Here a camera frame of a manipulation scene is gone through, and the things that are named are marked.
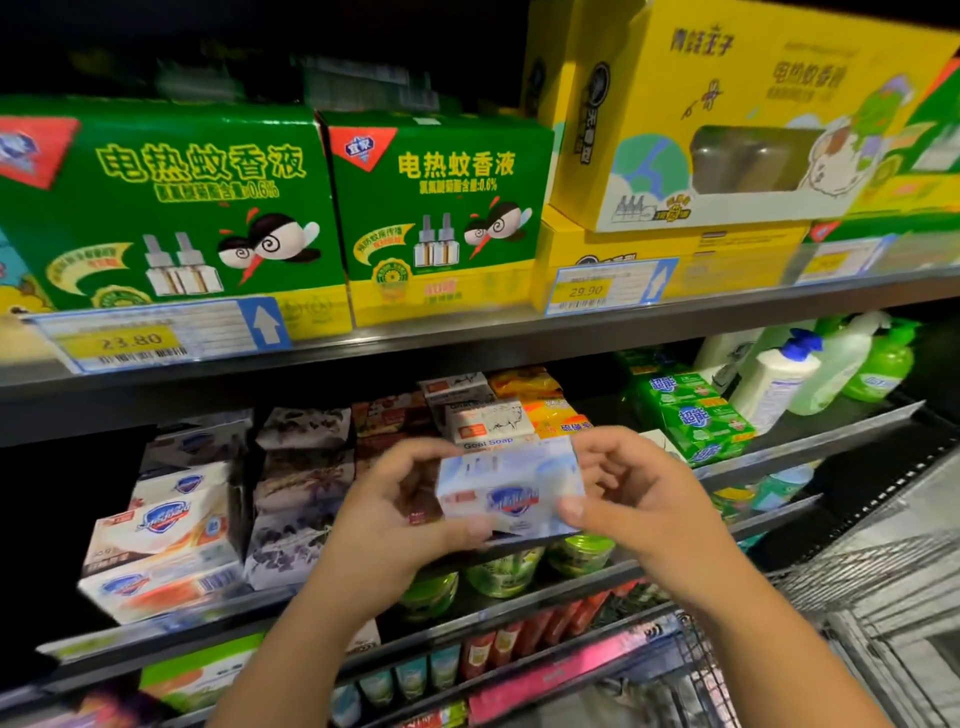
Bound pink flat pack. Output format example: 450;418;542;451
469;612;677;726

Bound person's left hand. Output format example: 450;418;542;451
318;438;494;624

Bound white hand sanitizer bottle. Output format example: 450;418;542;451
693;327;767;384
727;333;824;437

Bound row of red tubes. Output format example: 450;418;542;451
457;582;662;680

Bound large yellow box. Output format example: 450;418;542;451
522;0;960;234

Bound white blue price tag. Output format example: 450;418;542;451
795;232;899;287
544;258;680;317
27;295;294;374

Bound flat yellow box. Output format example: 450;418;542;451
532;202;812;314

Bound bright green hand sanitizer bottle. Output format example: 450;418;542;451
843;318;920;404

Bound yellow red flat pack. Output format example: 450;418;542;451
397;697;471;728

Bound white purple shield soap box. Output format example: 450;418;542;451
138;412;254;482

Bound stack of pink soap boxes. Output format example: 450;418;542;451
352;393;444;527

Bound row of dark green packs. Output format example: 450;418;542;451
150;57;444;119

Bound stack of white purple soap boxes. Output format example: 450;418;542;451
637;427;692;459

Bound white blue shield soap box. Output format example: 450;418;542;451
435;435;587;539

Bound stack of white orange soap boxes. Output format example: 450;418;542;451
417;372;539;452

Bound green box mosquito print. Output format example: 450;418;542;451
0;97;354;344
322;112;557;329

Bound row of pink orange packets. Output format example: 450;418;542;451
22;682;167;728

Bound teal box yellow cartoon print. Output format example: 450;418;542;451
0;225;54;362

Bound stack of green soap boxes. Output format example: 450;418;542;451
618;352;762;467

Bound wire basket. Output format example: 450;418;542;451
600;532;960;728

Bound row of blue white tubes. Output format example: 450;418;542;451
330;642;464;728

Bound person's right hand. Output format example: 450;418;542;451
558;424;744;609

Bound stack of yellow soap boxes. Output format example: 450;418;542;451
487;367;594;440

